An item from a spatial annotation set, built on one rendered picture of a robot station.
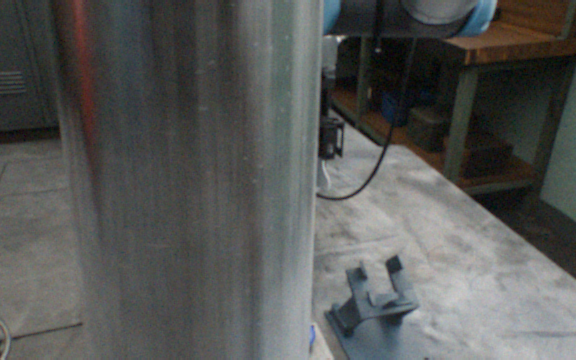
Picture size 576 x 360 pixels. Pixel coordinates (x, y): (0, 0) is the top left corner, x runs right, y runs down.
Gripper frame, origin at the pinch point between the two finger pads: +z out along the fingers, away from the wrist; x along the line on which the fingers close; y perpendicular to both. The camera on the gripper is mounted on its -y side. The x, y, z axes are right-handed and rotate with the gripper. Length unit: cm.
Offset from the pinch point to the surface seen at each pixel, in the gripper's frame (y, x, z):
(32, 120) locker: -269, -84, 77
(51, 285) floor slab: -116, -63, 93
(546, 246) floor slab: -81, 143, 92
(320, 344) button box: 21.5, -4.5, 8.6
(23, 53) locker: -269, -80, 36
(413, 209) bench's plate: -9.6, 26.7, 12.9
